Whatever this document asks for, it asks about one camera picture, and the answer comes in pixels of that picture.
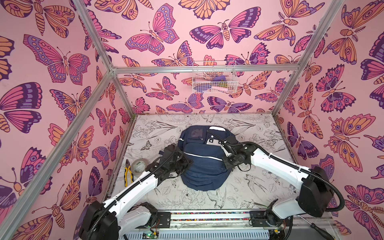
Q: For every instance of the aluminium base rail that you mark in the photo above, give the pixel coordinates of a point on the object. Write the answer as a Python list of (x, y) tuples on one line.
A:
[(234, 225)]

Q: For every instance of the yellow handled pliers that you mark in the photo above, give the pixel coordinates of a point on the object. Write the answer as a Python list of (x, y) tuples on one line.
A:
[(128, 175)]

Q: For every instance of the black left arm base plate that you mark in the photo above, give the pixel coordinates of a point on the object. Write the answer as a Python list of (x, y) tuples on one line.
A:
[(160, 220)]

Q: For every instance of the white wire wall basket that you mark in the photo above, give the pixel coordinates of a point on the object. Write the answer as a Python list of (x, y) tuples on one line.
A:
[(215, 79)]

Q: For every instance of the clear tape roll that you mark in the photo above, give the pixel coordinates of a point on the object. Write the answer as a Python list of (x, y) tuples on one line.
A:
[(139, 166)]

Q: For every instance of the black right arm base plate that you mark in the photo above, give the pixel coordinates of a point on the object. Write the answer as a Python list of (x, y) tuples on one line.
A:
[(258, 218)]

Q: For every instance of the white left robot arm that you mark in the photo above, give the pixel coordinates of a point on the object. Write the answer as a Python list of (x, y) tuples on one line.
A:
[(111, 219)]

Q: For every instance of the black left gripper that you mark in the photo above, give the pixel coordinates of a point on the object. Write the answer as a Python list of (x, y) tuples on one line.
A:
[(186, 163)]

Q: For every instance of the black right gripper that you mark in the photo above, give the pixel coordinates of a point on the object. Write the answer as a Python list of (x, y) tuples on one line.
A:
[(229, 159)]

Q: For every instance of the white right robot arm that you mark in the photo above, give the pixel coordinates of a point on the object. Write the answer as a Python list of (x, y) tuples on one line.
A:
[(315, 193)]

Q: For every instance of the small green circuit board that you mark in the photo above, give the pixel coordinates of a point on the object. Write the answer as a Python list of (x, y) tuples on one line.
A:
[(150, 235)]

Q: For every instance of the black screwdriver handle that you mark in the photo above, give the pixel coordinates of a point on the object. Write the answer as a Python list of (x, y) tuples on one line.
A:
[(320, 231)]

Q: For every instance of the navy blue student backpack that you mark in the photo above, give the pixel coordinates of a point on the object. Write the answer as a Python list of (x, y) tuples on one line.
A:
[(201, 144)]

